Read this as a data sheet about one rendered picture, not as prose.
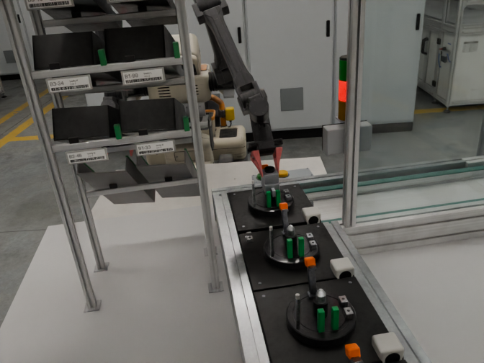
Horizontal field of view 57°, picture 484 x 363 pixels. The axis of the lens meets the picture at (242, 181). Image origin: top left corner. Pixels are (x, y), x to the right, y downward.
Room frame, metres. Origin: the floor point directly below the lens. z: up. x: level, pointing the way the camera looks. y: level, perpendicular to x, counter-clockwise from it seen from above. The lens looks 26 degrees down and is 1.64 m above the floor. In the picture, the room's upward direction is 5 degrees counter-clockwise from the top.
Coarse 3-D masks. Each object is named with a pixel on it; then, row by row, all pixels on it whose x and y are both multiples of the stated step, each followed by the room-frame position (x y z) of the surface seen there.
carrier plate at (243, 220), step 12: (228, 192) 1.29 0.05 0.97; (240, 192) 1.28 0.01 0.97; (300, 192) 1.25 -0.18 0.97; (240, 204) 1.20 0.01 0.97; (300, 204) 1.17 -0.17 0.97; (240, 216) 1.13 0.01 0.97; (252, 216) 1.12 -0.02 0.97; (276, 216) 1.11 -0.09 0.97; (288, 216) 1.11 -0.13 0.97; (300, 216) 1.10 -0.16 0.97; (240, 228) 1.06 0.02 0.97; (252, 228) 1.06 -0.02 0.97; (264, 228) 1.06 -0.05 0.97; (276, 228) 1.06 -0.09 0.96
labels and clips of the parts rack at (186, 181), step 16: (32, 0) 0.91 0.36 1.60; (48, 0) 0.92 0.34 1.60; (64, 0) 0.92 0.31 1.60; (112, 0) 0.93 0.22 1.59; (128, 0) 0.93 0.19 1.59; (80, 16) 1.09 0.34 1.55; (176, 48) 0.94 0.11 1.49; (48, 80) 0.91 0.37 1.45; (64, 80) 0.92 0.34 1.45; (80, 80) 0.92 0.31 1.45; (128, 80) 0.93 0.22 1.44; (144, 80) 0.93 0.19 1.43; (160, 80) 0.94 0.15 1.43; (144, 144) 0.93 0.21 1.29; (160, 144) 0.93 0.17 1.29; (80, 160) 0.91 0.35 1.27; (96, 160) 0.92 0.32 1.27; (96, 192) 1.08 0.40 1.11; (112, 192) 1.09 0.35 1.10
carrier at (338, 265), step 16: (320, 224) 1.05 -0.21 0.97; (240, 240) 1.01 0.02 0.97; (256, 240) 1.00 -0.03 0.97; (272, 240) 0.89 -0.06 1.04; (288, 240) 0.88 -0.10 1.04; (304, 240) 0.95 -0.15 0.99; (320, 240) 0.97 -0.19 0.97; (256, 256) 0.92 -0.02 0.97; (272, 256) 0.89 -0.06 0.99; (288, 256) 0.88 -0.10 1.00; (304, 256) 0.88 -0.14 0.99; (320, 256) 0.90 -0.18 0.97; (336, 256) 0.90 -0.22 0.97; (256, 272) 0.86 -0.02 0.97; (272, 272) 0.86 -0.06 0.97; (288, 272) 0.85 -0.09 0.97; (304, 272) 0.85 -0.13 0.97; (320, 272) 0.84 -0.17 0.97; (336, 272) 0.82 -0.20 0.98; (352, 272) 0.82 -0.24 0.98; (256, 288) 0.80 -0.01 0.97; (272, 288) 0.80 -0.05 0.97
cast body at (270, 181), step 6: (264, 168) 1.19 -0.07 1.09; (270, 168) 1.18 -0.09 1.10; (264, 174) 1.16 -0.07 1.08; (270, 174) 1.16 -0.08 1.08; (276, 174) 1.16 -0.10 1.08; (264, 180) 1.16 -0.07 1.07; (270, 180) 1.16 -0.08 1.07; (276, 180) 1.16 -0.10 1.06; (264, 186) 1.15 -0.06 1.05; (270, 186) 1.15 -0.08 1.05; (276, 186) 1.15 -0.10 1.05
